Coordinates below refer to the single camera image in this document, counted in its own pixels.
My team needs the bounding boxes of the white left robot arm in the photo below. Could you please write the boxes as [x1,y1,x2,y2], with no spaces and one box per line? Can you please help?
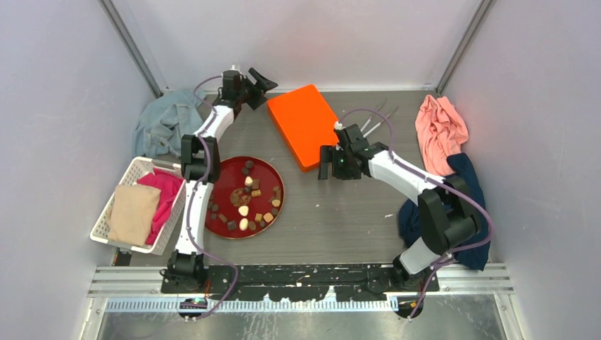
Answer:
[161,67,278,294]

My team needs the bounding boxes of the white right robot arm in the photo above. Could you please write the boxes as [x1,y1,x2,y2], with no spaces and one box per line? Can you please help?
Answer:
[318,123,482,291]

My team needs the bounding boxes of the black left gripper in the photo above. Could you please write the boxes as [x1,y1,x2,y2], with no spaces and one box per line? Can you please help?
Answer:
[237,69,277,109]

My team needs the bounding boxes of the pink cloth in basket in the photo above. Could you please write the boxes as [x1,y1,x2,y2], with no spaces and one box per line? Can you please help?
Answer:
[137,168,183,246]

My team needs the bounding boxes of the white oval chocolate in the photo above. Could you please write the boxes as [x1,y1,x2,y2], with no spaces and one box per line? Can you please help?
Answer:
[239,217,249,231]

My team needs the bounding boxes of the white rounded chocolate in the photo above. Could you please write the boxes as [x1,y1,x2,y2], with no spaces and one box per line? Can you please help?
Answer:
[237,205,249,217]

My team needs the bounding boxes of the orange box lid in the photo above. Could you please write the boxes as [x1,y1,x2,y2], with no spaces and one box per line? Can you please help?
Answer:
[267,84,337,172]

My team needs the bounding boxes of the metal tweezers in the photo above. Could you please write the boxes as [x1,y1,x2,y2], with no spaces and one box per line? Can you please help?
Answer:
[360,99,399,137]

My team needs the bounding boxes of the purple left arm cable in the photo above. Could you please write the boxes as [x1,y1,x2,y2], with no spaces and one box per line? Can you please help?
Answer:
[185,74,240,322]

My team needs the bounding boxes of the beige cloth in basket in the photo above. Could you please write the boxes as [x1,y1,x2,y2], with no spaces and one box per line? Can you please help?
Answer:
[108,184,160,247]

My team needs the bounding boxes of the caramel rounded square chocolate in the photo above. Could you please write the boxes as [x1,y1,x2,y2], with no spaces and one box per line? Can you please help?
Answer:
[263,212,274,223]

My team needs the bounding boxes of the salmon pink cloth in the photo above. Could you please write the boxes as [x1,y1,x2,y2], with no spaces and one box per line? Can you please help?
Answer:
[415,95,469,176]

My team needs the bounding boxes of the light blue denim cloth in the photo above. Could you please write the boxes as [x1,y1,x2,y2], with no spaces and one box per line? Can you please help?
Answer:
[132,89,203,158]

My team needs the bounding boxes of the orange chocolate box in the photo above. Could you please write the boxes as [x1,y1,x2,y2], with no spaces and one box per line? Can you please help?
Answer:
[269,112,337,172]

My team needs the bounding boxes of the round red plate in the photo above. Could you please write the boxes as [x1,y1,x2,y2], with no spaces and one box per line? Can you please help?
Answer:
[205,156,285,239]

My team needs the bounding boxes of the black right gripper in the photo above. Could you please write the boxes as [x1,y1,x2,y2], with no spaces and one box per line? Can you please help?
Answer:
[318,145,361,181]

